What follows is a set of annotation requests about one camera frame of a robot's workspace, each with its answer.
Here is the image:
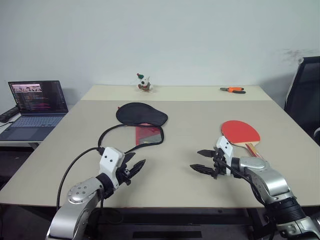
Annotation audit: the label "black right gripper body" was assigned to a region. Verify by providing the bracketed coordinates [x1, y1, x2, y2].
[211, 147, 227, 180]

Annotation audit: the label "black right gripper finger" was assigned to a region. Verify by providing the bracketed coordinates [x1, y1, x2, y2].
[196, 149, 216, 158]
[189, 163, 216, 176]

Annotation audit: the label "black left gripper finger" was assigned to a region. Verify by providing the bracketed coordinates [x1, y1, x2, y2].
[123, 151, 137, 165]
[128, 159, 147, 179]

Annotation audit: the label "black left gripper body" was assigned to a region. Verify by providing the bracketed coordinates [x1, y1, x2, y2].
[115, 157, 133, 187]

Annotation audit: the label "red table tennis paddle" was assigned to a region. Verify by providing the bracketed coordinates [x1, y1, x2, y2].
[220, 120, 265, 160]

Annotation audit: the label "black red paddle cover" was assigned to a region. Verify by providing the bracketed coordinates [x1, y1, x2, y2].
[97, 101, 169, 155]

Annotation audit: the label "white plush dog toy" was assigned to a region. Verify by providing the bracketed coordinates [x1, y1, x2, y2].
[136, 72, 153, 93]

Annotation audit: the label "black office chair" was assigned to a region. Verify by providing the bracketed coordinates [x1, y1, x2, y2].
[284, 56, 320, 147]

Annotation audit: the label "white side desk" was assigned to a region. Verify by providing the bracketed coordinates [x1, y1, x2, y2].
[0, 139, 45, 151]

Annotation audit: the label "open blue laptop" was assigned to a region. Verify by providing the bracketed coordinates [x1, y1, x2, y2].
[0, 80, 69, 142]

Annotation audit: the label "black power strip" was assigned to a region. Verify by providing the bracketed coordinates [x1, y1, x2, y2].
[0, 106, 20, 123]

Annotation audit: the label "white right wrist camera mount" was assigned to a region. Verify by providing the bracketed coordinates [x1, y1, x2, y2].
[215, 136, 235, 176]

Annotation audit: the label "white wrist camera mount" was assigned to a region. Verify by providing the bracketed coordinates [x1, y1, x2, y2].
[215, 136, 235, 176]
[99, 146, 125, 189]

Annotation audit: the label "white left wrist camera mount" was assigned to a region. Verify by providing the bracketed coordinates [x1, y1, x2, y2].
[99, 146, 125, 189]

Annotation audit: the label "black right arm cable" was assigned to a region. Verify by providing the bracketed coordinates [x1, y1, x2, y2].
[223, 162, 267, 207]

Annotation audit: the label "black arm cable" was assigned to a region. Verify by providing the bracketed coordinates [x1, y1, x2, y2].
[56, 146, 106, 211]
[223, 162, 267, 207]

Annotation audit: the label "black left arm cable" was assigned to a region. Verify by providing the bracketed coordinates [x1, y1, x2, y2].
[56, 146, 106, 211]

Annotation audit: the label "black table frame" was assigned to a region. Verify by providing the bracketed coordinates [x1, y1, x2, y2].
[94, 206, 272, 240]

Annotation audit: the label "orange handled pliers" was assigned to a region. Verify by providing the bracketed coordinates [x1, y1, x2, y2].
[219, 86, 247, 95]

